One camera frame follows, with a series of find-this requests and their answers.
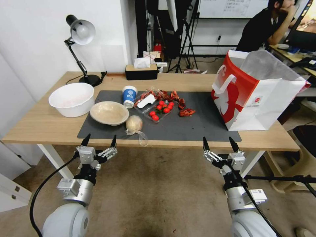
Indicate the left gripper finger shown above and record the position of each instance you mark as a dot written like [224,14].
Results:
[112,148]
[85,142]

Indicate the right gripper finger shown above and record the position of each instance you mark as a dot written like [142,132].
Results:
[234,145]
[208,149]

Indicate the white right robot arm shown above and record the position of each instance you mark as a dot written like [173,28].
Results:
[249,217]

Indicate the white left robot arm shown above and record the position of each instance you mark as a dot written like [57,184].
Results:
[66,219]

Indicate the round bun in clear bag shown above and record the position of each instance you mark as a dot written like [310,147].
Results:
[134,123]

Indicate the red and white delivery bag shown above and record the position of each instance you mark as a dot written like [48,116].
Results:
[247,98]

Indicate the clear disposable takeout box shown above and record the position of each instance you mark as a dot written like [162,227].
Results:
[149,108]

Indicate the black tissue box wooden lid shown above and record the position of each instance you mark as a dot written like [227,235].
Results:
[141,73]

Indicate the cardboard box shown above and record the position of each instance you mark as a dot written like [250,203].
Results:
[151,55]

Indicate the dark grey table mat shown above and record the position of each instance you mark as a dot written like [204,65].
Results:
[197,123]

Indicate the beige paper pulp bowl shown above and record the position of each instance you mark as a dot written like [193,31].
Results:
[108,112]

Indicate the red crayfish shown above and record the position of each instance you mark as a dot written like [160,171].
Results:
[164,95]
[182,103]
[186,112]
[147,95]
[173,95]

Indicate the large white plastic bowl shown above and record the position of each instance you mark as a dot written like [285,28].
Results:
[71,98]

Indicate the black stand bar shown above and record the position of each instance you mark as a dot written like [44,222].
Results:
[284,178]

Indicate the blue and white paper cup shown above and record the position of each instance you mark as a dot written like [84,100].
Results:
[129,96]

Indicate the white plastic piece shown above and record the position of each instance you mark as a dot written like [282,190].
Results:
[146,101]

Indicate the beige plastic stool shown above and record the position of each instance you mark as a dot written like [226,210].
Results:
[291,172]

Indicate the wooden table with white legs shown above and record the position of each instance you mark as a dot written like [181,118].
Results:
[192,81]

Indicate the white cabinet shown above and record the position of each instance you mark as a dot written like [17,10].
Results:
[14,182]

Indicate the white tissue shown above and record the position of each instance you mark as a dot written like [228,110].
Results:
[142,62]

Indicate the wooden office desk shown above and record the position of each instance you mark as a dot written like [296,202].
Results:
[281,53]

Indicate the red canister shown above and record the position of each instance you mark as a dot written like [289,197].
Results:
[158,47]

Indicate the black desk lamp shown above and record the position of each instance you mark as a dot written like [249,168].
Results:
[81,30]

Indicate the black tripod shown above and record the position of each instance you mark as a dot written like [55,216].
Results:
[188,37]

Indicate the person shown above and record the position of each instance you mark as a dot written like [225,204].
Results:
[261,27]

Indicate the computer monitor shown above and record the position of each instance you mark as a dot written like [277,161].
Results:
[302,27]

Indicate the whiteboard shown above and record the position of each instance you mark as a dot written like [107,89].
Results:
[234,8]

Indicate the white light panel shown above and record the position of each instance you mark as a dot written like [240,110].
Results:
[172,14]

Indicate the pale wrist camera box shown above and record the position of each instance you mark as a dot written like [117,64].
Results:
[236,160]
[87,155]

